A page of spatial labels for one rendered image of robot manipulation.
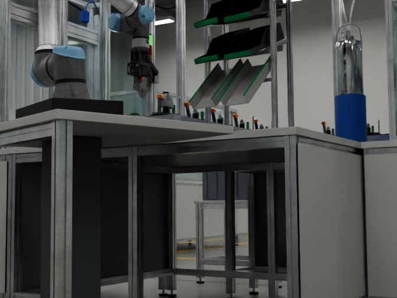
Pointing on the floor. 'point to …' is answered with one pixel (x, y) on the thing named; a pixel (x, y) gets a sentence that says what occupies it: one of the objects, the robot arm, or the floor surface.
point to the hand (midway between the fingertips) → (143, 96)
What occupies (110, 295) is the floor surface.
